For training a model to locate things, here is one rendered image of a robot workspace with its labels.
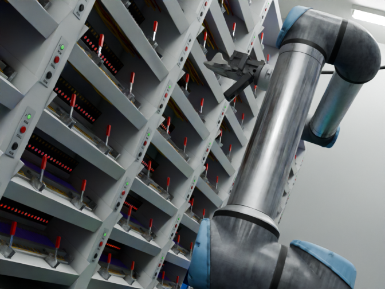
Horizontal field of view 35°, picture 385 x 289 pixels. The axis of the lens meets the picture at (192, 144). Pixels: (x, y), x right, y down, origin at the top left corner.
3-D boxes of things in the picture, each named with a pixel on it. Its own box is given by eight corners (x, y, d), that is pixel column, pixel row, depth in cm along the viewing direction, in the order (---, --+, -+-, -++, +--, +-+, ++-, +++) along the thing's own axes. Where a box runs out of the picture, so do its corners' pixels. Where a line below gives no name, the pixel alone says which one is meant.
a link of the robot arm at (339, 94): (399, 24, 145) (338, 127, 208) (348, 9, 146) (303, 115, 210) (388, 65, 141) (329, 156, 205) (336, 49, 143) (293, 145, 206)
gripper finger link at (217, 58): (208, 51, 215) (232, 58, 212) (202, 66, 214) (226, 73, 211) (206, 47, 212) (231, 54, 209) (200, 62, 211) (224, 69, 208)
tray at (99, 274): (138, 297, 263) (159, 273, 264) (82, 288, 207) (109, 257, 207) (106, 265, 270) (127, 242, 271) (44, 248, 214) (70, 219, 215)
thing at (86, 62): (139, 130, 208) (165, 100, 209) (63, 55, 152) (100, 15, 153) (99, 97, 215) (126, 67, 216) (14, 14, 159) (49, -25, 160)
